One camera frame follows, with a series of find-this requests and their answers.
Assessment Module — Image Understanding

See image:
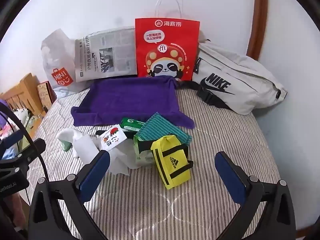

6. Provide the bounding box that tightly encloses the brown wooden frame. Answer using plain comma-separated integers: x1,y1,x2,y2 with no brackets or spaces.
246,0,269,60

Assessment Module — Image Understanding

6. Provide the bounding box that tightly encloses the white plastic shopping bag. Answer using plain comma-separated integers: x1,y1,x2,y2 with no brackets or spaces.
40,29,87,98

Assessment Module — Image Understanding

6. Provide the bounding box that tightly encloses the brown patterned box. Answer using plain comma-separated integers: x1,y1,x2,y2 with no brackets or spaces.
37,81,57,108

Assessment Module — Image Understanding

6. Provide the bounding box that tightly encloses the dark green tissue packet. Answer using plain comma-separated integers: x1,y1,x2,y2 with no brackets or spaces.
119,117,147,133

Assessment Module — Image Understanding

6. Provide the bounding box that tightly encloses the white waist bag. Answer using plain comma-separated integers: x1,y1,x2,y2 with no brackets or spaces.
191,39,288,115

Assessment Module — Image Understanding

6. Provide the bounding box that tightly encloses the striped bed sheet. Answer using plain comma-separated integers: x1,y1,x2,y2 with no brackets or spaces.
21,85,280,240

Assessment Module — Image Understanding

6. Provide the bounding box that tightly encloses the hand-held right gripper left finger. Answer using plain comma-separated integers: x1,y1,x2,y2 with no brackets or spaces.
28,150,111,240

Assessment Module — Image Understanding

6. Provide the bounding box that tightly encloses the white dotted plush toy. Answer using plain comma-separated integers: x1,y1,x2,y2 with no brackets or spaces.
12,109,42,135

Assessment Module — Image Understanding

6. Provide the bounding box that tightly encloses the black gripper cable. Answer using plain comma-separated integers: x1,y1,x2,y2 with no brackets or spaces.
0,102,49,183

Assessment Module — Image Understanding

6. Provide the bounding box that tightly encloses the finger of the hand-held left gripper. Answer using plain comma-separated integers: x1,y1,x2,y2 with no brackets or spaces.
0,139,47,171
0,130,24,155

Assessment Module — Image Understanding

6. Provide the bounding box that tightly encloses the light green wipes pack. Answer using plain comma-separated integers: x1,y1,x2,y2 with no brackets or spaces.
133,134,160,167

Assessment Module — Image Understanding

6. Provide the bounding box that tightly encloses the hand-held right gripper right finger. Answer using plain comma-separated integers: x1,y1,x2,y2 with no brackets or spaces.
214,151,297,240

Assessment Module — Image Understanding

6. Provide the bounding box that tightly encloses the purple plush toy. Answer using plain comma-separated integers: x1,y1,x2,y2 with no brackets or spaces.
0,100,10,133

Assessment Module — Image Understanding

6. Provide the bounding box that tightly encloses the red panda print paper bag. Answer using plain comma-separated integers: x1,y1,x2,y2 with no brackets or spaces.
135,0,200,82

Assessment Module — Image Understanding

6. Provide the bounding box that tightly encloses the light wooden furniture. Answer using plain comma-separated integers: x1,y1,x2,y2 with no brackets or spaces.
0,73,47,120

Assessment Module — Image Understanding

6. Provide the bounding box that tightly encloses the purple towel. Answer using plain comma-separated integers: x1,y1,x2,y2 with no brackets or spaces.
71,76,196,130

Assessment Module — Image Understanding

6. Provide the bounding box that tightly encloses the folded newspaper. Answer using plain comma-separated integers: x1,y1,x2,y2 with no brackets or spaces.
74,26,138,83

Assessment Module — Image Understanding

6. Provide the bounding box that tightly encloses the teal striped cloth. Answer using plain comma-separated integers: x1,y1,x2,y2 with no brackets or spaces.
137,112,192,147

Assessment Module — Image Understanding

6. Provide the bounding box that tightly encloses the white strawberry print sachet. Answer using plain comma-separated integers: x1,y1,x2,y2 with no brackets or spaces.
100,126,126,150

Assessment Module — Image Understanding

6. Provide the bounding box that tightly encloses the yellow mini duffel bag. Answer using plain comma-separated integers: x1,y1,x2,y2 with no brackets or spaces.
150,134,194,190

